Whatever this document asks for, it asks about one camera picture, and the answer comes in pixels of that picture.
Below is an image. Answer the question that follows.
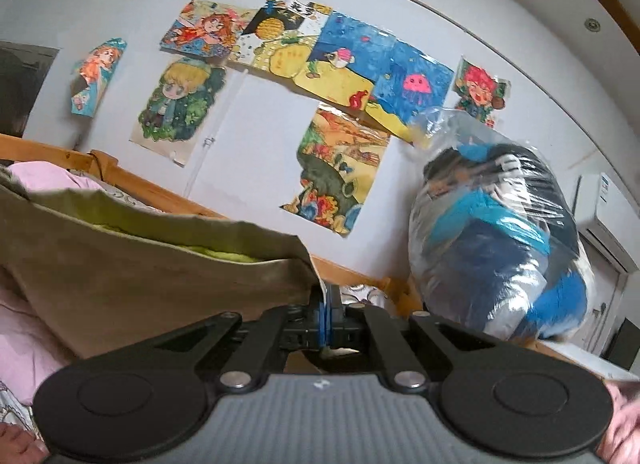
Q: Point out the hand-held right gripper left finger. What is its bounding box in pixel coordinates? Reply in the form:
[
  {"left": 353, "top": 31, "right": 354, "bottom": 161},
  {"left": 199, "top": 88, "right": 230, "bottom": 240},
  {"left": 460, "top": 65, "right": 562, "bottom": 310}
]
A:
[{"left": 132, "top": 286, "right": 329, "bottom": 390}]

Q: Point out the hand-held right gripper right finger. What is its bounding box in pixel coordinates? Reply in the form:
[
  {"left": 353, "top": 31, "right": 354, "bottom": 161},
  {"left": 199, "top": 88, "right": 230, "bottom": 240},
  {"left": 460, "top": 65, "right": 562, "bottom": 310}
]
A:
[{"left": 327, "top": 285, "right": 506, "bottom": 391}]

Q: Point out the beige brown olive hooded jacket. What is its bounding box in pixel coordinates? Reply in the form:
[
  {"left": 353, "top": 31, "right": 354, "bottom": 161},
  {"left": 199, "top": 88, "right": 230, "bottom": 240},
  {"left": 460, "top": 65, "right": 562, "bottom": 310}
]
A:
[{"left": 0, "top": 164, "right": 322, "bottom": 361}]

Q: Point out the clear plastic bag of clothes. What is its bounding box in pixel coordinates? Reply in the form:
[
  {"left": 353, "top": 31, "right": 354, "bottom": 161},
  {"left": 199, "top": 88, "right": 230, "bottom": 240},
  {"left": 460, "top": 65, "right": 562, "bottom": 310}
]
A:
[{"left": 407, "top": 107, "right": 594, "bottom": 346}]

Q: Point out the floral pillow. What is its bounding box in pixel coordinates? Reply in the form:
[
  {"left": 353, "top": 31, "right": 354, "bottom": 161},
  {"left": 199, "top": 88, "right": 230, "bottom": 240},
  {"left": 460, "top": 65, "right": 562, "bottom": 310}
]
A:
[{"left": 344, "top": 283, "right": 391, "bottom": 313}]

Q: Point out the landscape drawing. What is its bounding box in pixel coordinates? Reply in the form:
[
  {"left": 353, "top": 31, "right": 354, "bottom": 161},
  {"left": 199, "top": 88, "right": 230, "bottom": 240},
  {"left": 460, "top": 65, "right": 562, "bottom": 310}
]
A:
[{"left": 279, "top": 101, "right": 394, "bottom": 240}]

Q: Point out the blue sea drawing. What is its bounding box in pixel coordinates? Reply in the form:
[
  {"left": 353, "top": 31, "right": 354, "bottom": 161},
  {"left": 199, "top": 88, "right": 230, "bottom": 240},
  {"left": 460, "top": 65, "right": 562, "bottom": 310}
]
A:
[{"left": 292, "top": 11, "right": 456, "bottom": 143}]

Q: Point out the white cabinet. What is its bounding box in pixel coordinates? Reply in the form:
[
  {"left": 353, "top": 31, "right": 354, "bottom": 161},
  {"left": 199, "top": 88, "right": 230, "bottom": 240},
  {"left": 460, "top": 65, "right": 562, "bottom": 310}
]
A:
[{"left": 537, "top": 339, "right": 640, "bottom": 388}]

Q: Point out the yellow house drawing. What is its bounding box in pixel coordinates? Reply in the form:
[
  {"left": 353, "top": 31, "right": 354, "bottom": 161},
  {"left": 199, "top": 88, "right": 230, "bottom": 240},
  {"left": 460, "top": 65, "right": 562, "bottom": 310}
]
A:
[{"left": 227, "top": 0, "right": 334, "bottom": 80}]

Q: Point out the red-haired face drawing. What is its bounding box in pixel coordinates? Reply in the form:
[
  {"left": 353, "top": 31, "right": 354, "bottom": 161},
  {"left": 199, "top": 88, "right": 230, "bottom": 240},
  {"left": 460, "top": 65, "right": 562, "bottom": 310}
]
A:
[{"left": 452, "top": 56, "right": 511, "bottom": 128}]

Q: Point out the blond figure drawing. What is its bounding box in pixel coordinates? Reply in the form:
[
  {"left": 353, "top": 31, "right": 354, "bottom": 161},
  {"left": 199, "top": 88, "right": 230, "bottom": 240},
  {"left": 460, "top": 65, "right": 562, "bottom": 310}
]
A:
[{"left": 128, "top": 56, "right": 229, "bottom": 168}]

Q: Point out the white air conditioner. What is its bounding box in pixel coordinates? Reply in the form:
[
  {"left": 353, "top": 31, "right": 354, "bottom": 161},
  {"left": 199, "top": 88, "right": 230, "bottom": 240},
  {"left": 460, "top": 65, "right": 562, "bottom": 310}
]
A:
[{"left": 572, "top": 171, "right": 640, "bottom": 276}]

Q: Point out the pink bed sheet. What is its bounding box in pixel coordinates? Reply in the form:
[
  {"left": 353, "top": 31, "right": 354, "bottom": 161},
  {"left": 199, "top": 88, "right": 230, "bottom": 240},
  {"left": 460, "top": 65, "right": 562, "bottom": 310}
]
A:
[{"left": 0, "top": 161, "right": 105, "bottom": 406}]

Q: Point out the red-haired girl drawing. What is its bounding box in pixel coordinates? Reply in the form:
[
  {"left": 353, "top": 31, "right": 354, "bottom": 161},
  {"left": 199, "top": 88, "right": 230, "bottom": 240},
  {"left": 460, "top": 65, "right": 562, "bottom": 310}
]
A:
[{"left": 159, "top": 0, "right": 261, "bottom": 63}]

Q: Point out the small orange-haired girl drawing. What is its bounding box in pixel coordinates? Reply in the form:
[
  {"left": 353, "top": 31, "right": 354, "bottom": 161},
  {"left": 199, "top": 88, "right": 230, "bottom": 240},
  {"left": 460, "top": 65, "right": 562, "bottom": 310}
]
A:
[{"left": 68, "top": 36, "right": 129, "bottom": 118}]

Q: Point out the wooden bed frame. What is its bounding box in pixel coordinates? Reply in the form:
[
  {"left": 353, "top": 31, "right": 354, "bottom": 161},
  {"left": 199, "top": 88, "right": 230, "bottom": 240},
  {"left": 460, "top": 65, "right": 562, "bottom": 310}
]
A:
[{"left": 0, "top": 133, "right": 426, "bottom": 326}]

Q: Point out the dark wall panel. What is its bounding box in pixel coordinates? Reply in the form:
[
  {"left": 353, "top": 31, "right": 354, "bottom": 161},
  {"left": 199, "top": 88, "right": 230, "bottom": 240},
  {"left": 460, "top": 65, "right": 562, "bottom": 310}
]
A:
[{"left": 0, "top": 41, "right": 61, "bottom": 138}]

